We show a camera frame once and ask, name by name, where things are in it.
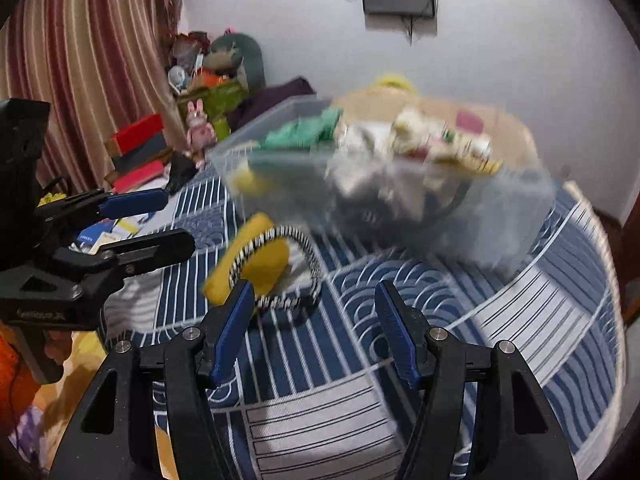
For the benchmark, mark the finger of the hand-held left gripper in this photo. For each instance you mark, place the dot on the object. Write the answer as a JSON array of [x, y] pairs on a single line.
[[150, 250], [135, 201]]

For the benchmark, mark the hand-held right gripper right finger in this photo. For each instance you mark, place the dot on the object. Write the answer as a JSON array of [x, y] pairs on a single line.
[[396, 332]]

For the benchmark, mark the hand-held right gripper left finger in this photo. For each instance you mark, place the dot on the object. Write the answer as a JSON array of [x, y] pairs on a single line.
[[234, 332]]

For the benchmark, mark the yellow soft cloth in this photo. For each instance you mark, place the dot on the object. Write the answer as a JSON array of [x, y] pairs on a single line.
[[267, 260]]

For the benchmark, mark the black white striped headband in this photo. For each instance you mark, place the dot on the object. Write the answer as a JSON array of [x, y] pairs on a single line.
[[312, 260]]

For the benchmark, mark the clear plastic storage box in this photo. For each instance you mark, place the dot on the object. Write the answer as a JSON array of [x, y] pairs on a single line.
[[390, 210]]

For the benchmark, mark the white soft cloth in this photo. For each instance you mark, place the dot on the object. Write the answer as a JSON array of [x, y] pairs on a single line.
[[365, 155]]

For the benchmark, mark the red flat box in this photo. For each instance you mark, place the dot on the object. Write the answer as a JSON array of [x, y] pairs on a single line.
[[135, 132], [137, 174]]

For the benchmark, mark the blue white paper packet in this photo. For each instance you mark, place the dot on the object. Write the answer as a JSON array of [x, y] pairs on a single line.
[[107, 235]]

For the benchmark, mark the blue patterned bed sheet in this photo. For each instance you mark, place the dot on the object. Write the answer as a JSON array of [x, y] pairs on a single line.
[[350, 410]]

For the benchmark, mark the yellow printed blanket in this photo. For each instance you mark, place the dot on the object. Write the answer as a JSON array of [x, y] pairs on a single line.
[[86, 346]]

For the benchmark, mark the pink rabbit plush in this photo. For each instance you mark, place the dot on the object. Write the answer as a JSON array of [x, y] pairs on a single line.
[[200, 130]]

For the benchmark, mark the yellow sponge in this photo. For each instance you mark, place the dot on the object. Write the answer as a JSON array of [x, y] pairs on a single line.
[[250, 177]]

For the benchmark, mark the green cardboard box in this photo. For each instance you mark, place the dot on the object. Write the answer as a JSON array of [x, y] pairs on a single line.
[[220, 95]]

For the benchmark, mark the striped red beige curtain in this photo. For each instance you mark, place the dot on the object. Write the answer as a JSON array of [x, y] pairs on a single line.
[[85, 60]]

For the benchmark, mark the dark purple cloth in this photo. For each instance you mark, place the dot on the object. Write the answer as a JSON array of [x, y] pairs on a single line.
[[275, 97]]

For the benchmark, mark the green plush toy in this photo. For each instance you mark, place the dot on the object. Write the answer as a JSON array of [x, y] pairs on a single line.
[[245, 57]]

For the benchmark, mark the green knitted cloth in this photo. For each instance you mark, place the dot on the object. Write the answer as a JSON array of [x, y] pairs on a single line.
[[305, 130]]

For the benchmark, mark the white yellow plush toy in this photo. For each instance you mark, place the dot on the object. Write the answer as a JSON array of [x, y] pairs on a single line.
[[450, 145]]

